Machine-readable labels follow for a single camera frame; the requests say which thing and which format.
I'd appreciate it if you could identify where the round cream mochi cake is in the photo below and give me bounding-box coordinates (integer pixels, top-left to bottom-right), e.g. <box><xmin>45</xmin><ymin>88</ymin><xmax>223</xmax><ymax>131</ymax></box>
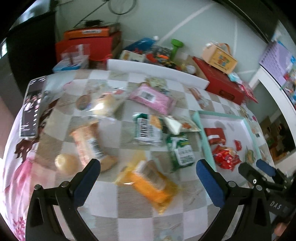
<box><xmin>55</xmin><ymin>154</ymin><xmax>79</xmax><ymax>175</ymax></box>

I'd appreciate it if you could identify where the red rice cracker bag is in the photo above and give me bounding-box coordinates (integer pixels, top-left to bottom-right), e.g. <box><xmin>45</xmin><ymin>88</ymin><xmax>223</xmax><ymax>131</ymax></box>
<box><xmin>212</xmin><ymin>145</ymin><xmax>241</xmax><ymax>171</ymax></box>

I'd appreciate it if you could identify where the beige orange barcode snack pack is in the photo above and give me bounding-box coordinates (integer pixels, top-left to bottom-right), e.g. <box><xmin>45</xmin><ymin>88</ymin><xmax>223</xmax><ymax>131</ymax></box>
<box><xmin>70</xmin><ymin>121</ymin><xmax>117</xmax><ymax>172</ymax></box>

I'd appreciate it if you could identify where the red white-striped snack pack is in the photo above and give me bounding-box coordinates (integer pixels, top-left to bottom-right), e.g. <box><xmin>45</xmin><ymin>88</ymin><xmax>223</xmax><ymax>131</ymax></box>
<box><xmin>204</xmin><ymin>128</ymin><xmax>226</xmax><ymax>145</ymax></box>

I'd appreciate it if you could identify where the yellow orange snack bag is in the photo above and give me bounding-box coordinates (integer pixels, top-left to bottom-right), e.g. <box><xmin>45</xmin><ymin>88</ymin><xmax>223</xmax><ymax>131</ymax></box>
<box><xmin>114</xmin><ymin>151</ymin><xmax>180</xmax><ymax>214</ymax></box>

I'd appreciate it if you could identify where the green white milk snack pack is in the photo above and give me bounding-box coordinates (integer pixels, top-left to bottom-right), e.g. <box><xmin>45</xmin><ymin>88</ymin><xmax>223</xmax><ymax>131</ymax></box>
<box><xmin>166</xmin><ymin>133</ymin><xmax>196</xmax><ymax>172</ymax></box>

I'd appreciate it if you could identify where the clear bag bread bun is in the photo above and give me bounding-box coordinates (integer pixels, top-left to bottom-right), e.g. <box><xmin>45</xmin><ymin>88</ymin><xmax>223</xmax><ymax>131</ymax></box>
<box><xmin>88</xmin><ymin>87</ymin><xmax>128</xmax><ymax>118</ymax></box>

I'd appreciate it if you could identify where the white orange cookie packet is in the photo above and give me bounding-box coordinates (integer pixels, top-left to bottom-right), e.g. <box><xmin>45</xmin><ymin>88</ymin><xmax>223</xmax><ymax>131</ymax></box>
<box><xmin>163</xmin><ymin>115</ymin><xmax>201</xmax><ymax>135</ymax></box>

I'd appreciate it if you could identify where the green white korean snack bag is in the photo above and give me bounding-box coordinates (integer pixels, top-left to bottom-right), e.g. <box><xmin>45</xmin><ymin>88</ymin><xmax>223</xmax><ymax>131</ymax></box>
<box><xmin>133</xmin><ymin>113</ymin><xmax>164</xmax><ymax>146</ymax></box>

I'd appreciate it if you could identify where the pink barcode snack pack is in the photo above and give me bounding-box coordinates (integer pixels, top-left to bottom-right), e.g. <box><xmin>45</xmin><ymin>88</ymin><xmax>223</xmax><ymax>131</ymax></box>
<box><xmin>129</xmin><ymin>84</ymin><xmax>177</xmax><ymax>115</ymax></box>

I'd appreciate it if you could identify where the green round cracker packet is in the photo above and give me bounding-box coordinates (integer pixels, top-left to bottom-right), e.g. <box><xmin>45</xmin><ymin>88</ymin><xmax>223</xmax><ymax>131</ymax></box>
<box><xmin>245</xmin><ymin>149</ymin><xmax>256</xmax><ymax>165</ymax></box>

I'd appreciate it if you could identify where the person's right hand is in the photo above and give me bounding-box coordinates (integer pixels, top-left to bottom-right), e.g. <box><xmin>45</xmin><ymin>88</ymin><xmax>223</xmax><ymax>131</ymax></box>
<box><xmin>274</xmin><ymin>222</ymin><xmax>287</xmax><ymax>240</ymax></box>

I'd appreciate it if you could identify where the small red candy packet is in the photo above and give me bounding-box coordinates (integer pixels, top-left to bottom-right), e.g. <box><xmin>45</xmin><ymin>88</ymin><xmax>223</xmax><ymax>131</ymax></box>
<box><xmin>234</xmin><ymin>140</ymin><xmax>242</xmax><ymax>152</ymax></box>

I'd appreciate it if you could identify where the white teal-rimmed tray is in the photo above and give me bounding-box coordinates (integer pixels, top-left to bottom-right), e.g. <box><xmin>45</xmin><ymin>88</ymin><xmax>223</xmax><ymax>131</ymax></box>
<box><xmin>192</xmin><ymin>110</ymin><xmax>261</xmax><ymax>186</ymax></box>

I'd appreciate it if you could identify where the white shelf unit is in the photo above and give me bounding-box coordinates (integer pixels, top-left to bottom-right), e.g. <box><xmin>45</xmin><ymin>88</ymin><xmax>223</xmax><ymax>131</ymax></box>
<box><xmin>249</xmin><ymin>66</ymin><xmax>295</xmax><ymax>133</ymax></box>

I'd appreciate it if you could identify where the red patterned flat pouch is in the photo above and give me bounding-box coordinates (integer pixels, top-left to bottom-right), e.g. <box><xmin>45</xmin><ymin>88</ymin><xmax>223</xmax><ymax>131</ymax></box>
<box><xmin>239</xmin><ymin>82</ymin><xmax>258</xmax><ymax>103</ymax></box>

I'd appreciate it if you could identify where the large red gift box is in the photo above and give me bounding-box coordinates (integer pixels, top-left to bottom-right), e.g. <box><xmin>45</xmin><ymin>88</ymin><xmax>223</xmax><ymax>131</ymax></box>
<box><xmin>193</xmin><ymin>57</ymin><xmax>244</xmax><ymax>105</ymax></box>

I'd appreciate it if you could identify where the checkered patterned tablecloth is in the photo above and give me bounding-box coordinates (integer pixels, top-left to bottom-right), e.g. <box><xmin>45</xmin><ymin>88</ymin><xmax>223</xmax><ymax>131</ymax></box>
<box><xmin>2</xmin><ymin>68</ymin><xmax>276</xmax><ymax>241</ymax></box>

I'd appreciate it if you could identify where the blue wet wipes pack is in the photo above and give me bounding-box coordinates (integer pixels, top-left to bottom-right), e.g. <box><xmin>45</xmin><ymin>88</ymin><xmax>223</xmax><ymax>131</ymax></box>
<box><xmin>228</xmin><ymin>72</ymin><xmax>243</xmax><ymax>84</ymax></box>

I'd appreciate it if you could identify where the purple perforated basket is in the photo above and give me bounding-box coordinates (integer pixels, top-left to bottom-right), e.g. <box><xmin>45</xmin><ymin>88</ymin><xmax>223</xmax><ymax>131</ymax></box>
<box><xmin>259</xmin><ymin>41</ymin><xmax>295</xmax><ymax>86</ymax></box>

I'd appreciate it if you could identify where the smartphone on stand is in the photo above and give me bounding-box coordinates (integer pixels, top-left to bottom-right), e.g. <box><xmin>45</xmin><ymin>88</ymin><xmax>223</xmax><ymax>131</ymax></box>
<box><xmin>19</xmin><ymin>76</ymin><xmax>46</xmax><ymax>138</ymax></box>

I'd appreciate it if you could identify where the yellow children's day carry box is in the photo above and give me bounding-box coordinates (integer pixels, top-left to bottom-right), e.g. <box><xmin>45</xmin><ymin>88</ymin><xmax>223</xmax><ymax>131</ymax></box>
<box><xmin>202</xmin><ymin>42</ymin><xmax>238</xmax><ymax>74</ymax></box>

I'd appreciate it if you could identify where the round clear lidded jar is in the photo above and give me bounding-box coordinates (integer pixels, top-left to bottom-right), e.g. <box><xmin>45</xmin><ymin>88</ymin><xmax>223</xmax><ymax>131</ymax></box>
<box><xmin>185</xmin><ymin>65</ymin><xmax>196</xmax><ymax>75</ymax></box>

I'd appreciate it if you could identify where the clear plastic box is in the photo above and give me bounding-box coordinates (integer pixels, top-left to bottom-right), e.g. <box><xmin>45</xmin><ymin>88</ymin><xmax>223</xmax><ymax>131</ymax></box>
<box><xmin>61</xmin><ymin>44</ymin><xmax>90</xmax><ymax>71</ymax></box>

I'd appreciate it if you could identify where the white foam board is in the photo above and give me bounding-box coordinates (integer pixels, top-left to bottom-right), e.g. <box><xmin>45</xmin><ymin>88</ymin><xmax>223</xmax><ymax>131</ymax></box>
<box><xmin>107</xmin><ymin>59</ymin><xmax>210</xmax><ymax>90</ymax></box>

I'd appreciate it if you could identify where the red box at left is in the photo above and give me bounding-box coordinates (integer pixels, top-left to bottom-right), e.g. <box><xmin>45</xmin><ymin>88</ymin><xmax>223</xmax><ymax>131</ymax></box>
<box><xmin>55</xmin><ymin>31</ymin><xmax>122</xmax><ymax>62</ymax></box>

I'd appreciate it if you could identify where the white card game box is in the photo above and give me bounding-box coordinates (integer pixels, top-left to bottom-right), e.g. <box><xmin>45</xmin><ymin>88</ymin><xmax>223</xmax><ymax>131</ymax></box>
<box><xmin>119</xmin><ymin>50</ymin><xmax>145</xmax><ymax>62</ymax></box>

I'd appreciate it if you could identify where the black cabinet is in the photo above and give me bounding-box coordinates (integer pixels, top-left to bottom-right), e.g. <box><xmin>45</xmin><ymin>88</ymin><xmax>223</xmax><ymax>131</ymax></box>
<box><xmin>6</xmin><ymin>11</ymin><xmax>57</xmax><ymax>95</ymax></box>

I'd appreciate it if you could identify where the green dumbbell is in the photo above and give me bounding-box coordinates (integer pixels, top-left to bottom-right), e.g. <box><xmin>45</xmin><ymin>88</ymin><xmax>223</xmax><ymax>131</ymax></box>
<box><xmin>170</xmin><ymin>39</ymin><xmax>184</xmax><ymax>60</ymax></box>

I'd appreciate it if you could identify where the colourful toy pile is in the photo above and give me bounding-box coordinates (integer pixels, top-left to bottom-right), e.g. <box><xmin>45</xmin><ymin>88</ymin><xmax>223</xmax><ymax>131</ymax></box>
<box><xmin>145</xmin><ymin>46</ymin><xmax>181</xmax><ymax>71</ymax></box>

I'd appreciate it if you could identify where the blue liquid plastic bottle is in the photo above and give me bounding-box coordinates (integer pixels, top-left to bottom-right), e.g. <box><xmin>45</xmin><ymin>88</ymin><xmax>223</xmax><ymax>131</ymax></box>
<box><xmin>124</xmin><ymin>36</ymin><xmax>159</xmax><ymax>54</ymax></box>

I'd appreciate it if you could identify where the orange flat box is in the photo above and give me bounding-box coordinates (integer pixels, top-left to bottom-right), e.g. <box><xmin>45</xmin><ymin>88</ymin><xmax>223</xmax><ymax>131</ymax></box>
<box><xmin>64</xmin><ymin>23</ymin><xmax>121</xmax><ymax>40</ymax></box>

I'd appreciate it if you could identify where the black looped cable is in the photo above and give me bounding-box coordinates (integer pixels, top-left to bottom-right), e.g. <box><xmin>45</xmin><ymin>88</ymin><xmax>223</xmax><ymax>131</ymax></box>
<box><xmin>74</xmin><ymin>0</ymin><xmax>137</xmax><ymax>28</ymax></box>

